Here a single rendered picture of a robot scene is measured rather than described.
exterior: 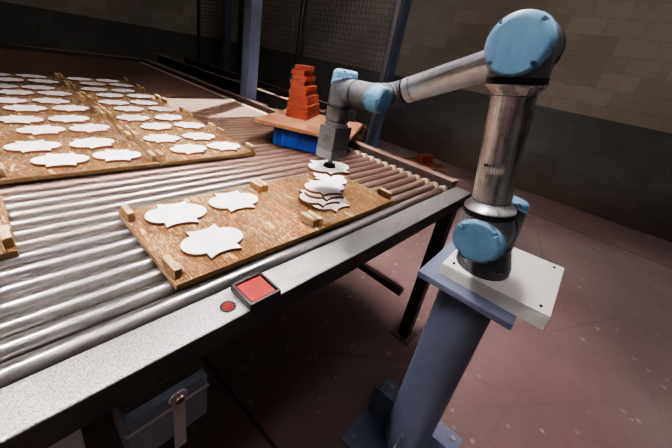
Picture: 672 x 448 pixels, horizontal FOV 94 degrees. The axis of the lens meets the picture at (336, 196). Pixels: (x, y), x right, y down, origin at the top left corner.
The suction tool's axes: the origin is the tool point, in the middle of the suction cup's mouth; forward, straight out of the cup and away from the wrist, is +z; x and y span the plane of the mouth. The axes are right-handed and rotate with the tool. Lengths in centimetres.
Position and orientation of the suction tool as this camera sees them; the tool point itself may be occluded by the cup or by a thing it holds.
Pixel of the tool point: (328, 169)
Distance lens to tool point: 106.1
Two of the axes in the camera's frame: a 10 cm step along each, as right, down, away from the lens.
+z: -1.7, 9.0, 4.1
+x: 7.7, 3.8, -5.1
